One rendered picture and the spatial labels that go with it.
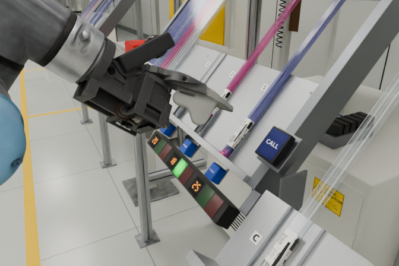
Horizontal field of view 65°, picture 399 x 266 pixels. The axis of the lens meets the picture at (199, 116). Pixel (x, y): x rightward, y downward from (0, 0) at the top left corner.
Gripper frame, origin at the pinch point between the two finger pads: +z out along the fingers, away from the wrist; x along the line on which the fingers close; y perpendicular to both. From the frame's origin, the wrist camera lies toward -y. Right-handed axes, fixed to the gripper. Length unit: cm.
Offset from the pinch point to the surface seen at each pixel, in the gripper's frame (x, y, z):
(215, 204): -2.2, 12.0, 9.8
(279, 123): 9.3, -1.6, 9.8
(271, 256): 17.0, 20.6, -1.6
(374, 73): -22, -134, 179
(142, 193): -70, -2, 40
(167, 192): -95, -13, 72
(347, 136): 6.9, -15.9, 45.5
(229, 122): -1.9, -4.0, 9.6
